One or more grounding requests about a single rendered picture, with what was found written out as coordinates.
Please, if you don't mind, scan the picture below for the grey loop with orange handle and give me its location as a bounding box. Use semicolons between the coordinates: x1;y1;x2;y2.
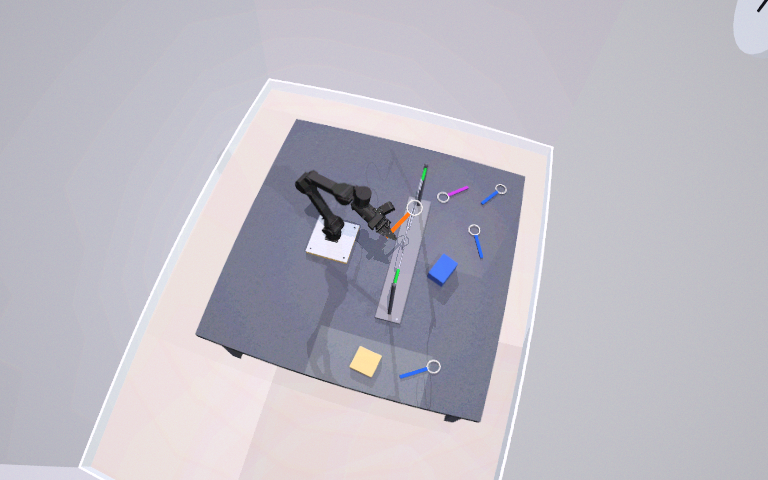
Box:
391;200;423;232

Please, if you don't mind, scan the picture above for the blue rectangular block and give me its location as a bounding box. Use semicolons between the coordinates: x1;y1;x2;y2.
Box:
428;254;458;286

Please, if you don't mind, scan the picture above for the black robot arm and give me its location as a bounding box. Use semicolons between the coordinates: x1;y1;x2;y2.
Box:
295;170;395;243

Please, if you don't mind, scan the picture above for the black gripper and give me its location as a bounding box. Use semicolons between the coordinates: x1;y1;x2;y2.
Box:
361;205;397;241

